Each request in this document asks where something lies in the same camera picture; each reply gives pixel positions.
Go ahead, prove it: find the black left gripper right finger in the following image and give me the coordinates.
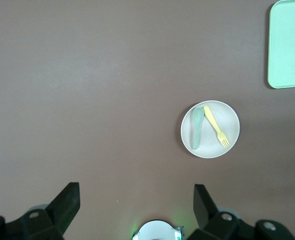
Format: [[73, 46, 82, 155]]
[[187, 184, 295, 240]]

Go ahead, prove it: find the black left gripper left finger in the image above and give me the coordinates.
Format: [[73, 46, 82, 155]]
[[0, 181, 81, 240]]

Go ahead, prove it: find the round beige plate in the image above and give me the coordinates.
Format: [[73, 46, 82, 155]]
[[180, 100, 241, 159]]

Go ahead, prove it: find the yellow plastic fork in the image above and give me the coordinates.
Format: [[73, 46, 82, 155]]
[[202, 106, 231, 148]]

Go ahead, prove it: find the pale green plastic spoon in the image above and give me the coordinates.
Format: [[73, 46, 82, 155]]
[[191, 107, 205, 150]]

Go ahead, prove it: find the brown table cover mat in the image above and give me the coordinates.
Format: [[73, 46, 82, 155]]
[[0, 0, 295, 240]]

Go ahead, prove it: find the pale green rectangular tray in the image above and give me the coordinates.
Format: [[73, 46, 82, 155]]
[[266, 0, 295, 90]]

